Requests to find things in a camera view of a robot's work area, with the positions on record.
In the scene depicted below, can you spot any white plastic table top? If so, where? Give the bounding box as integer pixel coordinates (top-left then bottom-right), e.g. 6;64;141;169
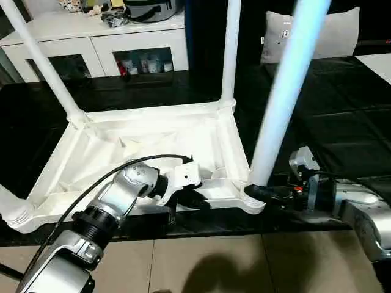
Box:
6;99;267;234

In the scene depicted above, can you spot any white plastic table leg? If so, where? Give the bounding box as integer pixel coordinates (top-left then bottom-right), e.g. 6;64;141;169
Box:
0;0;89;126
0;183;36;228
246;0;332;205
220;0;242;110

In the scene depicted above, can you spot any white flat board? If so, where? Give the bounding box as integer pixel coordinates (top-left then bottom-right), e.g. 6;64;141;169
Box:
356;54;391;85

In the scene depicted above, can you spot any black cabinet with yellow label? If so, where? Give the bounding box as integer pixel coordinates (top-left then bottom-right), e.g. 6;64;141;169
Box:
183;0;288;80

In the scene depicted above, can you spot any grey pillow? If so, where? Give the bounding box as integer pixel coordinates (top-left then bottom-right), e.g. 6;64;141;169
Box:
261;7;361;65

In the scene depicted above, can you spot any white sideboard cabinet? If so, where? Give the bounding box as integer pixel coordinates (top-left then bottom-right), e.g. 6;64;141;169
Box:
0;7;189;83

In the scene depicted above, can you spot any colourful clutter bundle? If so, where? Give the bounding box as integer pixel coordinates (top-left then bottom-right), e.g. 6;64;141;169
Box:
60;0;129;28

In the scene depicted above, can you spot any grey curtain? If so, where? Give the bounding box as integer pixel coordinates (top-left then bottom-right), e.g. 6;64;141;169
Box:
0;0;28;86

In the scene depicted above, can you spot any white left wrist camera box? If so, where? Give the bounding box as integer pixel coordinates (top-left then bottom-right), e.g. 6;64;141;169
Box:
160;160;202;206

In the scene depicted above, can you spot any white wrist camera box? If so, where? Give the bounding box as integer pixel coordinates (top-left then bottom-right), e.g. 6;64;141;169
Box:
288;146;320;179
160;160;202;206

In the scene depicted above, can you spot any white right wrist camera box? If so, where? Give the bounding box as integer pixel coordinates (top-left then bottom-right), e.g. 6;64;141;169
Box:
288;146;320;179

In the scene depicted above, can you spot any grey bag with black strap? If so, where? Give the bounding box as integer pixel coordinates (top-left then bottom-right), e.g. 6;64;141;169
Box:
124;0;185;23

